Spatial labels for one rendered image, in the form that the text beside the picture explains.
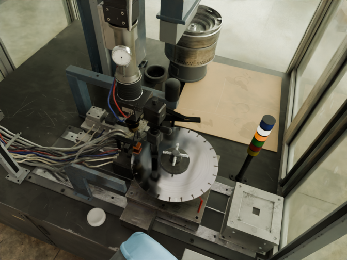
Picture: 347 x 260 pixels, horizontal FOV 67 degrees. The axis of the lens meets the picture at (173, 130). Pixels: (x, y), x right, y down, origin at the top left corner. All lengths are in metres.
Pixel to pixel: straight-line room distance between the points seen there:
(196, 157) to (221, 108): 0.53
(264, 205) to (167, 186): 0.36
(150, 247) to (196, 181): 0.57
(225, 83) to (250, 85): 0.15
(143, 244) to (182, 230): 0.68
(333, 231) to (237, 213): 0.39
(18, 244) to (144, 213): 1.17
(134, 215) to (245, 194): 0.42
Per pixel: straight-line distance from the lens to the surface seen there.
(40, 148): 1.37
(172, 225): 1.10
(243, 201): 1.04
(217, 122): 1.42
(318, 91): 1.18
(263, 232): 1.01
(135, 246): 0.44
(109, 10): 0.65
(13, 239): 2.09
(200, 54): 1.45
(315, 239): 0.75
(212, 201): 1.17
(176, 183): 0.96
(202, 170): 1.00
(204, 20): 1.59
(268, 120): 0.93
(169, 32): 1.03
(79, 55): 1.87
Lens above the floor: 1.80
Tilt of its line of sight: 51 degrees down
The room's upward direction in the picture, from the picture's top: 5 degrees clockwise
